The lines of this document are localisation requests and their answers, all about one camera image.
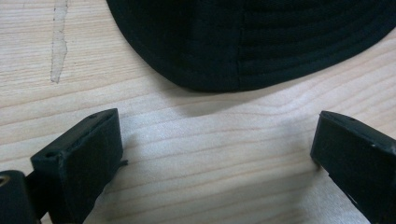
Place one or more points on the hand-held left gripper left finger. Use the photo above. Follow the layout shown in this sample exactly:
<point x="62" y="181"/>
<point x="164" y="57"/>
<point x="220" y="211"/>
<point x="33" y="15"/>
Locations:
<point x="81" y="161"/>

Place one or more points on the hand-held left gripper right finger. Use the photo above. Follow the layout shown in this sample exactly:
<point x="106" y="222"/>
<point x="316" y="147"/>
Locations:
<point x="358" y="155"/>

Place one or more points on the black bucket hat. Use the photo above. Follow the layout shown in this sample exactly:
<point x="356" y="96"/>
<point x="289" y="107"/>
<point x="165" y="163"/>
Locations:
<point x="249" y="40"/>

